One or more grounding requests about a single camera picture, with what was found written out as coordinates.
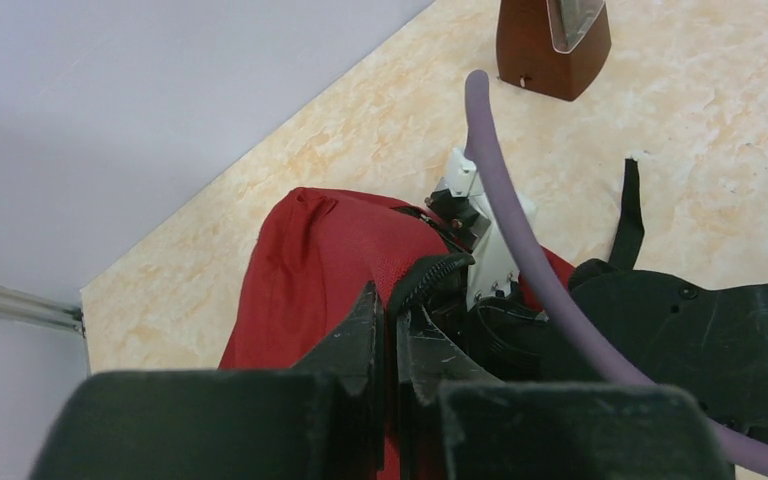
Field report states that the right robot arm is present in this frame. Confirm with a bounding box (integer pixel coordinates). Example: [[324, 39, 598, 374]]
[[461, 259, 768, 444]]

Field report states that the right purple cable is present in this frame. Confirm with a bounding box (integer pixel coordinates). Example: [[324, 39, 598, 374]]
[[463, 69, 768, 480]]

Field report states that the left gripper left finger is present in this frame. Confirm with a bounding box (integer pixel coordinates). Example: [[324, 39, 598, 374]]
[[31, 284, 384, 479]]

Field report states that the red backpack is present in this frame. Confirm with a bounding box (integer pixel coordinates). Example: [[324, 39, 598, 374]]
[[218, 157, 647, 480]]

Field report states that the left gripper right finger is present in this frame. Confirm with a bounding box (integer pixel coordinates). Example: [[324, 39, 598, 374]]
[[395, 308, 735, 479]]

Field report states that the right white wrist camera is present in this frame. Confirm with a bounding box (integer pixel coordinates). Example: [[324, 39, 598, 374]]
[[426, 147, 520, 308]]

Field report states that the brown wooden metronome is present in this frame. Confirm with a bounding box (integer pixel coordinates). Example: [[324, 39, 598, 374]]
[[495, 0, 612, 101]]

